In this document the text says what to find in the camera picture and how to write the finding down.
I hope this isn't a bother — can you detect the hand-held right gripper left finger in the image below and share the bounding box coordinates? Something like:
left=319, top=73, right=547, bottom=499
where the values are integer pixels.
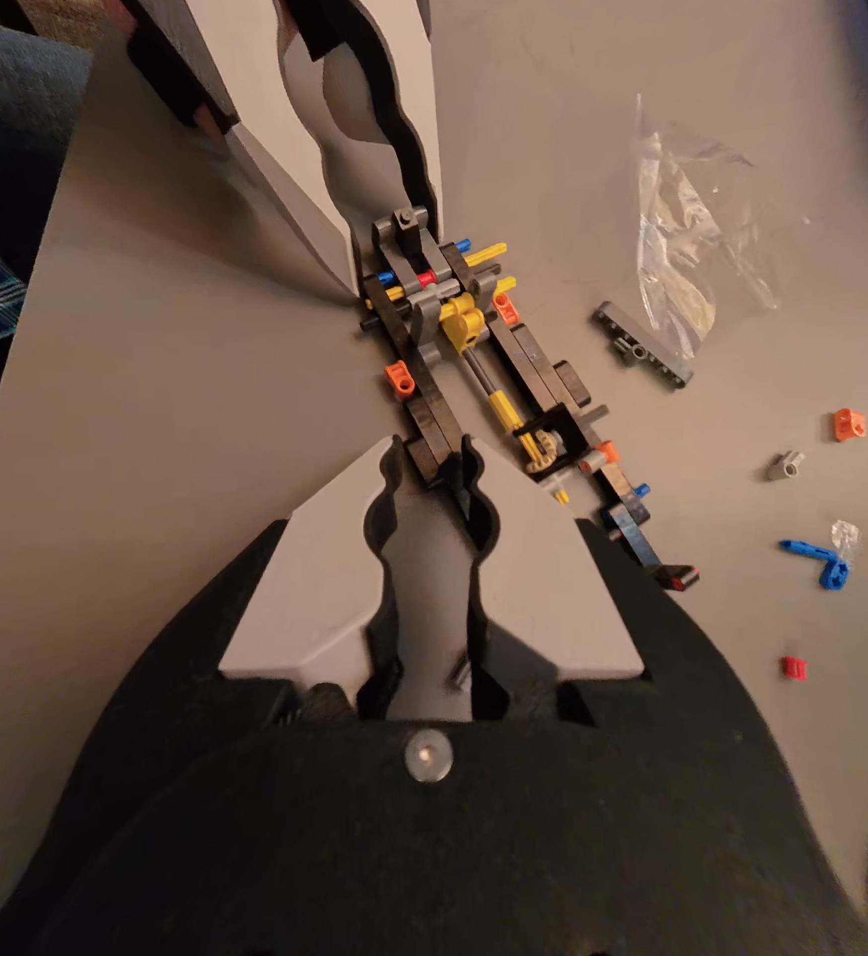
left=217, top=435, right=405, bottom=721

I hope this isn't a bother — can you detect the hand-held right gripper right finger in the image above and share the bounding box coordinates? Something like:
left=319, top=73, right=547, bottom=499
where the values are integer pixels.
left=461, top=434, right=645, bottom=721

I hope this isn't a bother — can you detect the black lego drive shaft assembly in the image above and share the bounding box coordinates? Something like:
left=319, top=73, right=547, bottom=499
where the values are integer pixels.
left=370, top=208, right=701, bottom=593

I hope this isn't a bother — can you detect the blue angled lego piece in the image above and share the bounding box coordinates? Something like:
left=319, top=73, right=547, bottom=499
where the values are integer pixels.
left=779, top=538, right=851, bottom=591

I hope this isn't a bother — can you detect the clear plastic bag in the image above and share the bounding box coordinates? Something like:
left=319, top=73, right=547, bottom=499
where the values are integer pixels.
left=631, top=93, right=782, bottom=361

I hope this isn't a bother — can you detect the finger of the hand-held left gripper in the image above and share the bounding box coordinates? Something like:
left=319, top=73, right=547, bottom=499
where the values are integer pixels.
left=343, top=0, right=444, bottom=246
left=186, top=0, right=362, bottom=300

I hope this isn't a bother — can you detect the grey lego beam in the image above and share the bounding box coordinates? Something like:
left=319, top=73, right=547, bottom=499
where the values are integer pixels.
left=591, top=301, right=696, bottom=391

